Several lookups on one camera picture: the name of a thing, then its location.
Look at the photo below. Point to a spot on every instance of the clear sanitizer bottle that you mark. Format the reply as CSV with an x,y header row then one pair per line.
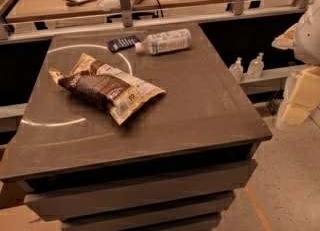
x,y
237,69
256,66

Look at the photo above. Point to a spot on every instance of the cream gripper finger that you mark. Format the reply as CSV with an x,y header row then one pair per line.
x,y
285,41

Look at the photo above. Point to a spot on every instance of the blue snack packet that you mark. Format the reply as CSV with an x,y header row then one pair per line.
x,y
122,43

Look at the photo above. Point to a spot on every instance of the brown chip bag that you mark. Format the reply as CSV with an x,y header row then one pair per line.
x,y
110,89

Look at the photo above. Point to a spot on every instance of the left clear sanitizer bottle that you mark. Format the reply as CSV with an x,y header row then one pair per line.
x,y
237,69

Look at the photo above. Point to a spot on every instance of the right clear sanitizer bottle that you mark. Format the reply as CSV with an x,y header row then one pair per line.
x,y
256,66

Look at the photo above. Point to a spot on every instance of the grey drawer cabinet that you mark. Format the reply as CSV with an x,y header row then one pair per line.
x,y
172,166

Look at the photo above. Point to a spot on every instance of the clear plastic bottle white cap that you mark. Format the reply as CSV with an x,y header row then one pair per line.
x,y
165,42

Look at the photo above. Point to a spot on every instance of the grey metal post left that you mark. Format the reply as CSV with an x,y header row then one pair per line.
x,y
126,13

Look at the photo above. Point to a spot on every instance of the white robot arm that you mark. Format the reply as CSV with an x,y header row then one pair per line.
x,y
303,38

